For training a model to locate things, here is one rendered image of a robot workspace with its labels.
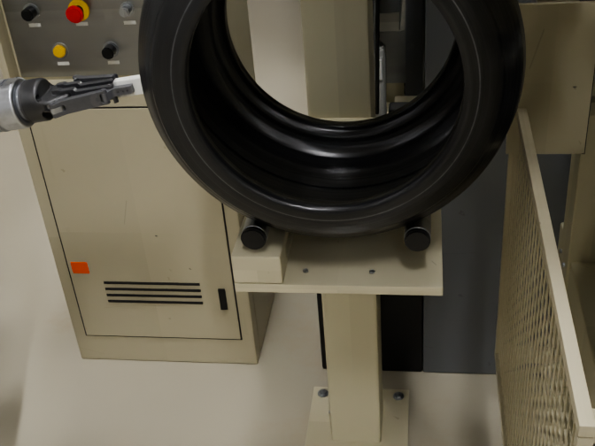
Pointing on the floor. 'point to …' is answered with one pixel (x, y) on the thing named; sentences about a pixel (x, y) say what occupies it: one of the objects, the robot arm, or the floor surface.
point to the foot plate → (397, 423)
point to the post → (330, 87)
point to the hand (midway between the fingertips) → (135, 85)
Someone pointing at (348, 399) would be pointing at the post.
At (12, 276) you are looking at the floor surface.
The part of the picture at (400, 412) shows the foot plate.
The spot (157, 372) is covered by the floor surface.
